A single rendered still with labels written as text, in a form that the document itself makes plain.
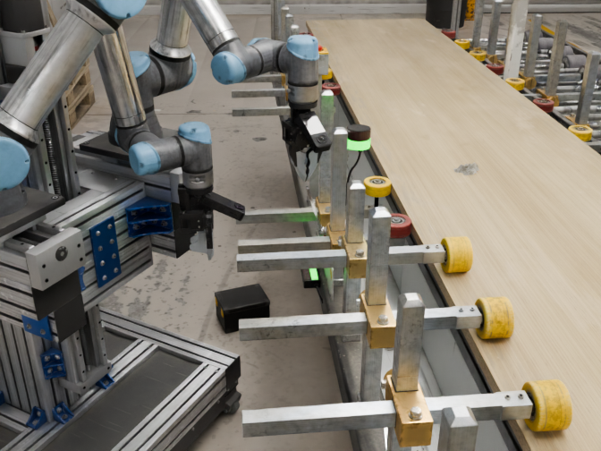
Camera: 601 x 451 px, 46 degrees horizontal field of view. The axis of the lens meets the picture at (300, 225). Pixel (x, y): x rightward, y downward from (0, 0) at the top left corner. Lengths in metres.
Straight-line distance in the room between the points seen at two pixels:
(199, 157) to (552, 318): 0.86
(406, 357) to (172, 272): 2.37
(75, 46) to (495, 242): 1.06
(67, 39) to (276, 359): 1.68
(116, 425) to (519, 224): 1.32
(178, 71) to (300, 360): 1.29
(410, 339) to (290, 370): 1.66
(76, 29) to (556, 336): 1.12
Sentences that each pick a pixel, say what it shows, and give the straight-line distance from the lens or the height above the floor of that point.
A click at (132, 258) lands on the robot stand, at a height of 0.74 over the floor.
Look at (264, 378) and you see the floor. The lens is 2.71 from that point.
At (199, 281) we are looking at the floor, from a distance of 3.31.
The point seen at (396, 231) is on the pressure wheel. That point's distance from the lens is 1.80.
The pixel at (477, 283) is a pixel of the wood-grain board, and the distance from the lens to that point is 1.61.
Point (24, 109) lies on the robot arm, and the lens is 1.49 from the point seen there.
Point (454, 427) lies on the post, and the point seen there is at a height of 1.13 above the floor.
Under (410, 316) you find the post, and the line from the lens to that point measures 1.09.
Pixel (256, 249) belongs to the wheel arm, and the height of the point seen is 0.85.
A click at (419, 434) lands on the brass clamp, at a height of 0.95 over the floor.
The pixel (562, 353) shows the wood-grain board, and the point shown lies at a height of 0.90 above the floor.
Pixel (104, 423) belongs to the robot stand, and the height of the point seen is 0.21.
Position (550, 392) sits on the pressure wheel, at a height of 0.98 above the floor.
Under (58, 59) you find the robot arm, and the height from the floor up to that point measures 1.39.
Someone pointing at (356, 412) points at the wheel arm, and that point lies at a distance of 1.14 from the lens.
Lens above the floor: 1.73
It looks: 27 degrees down
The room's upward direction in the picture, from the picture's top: straight up
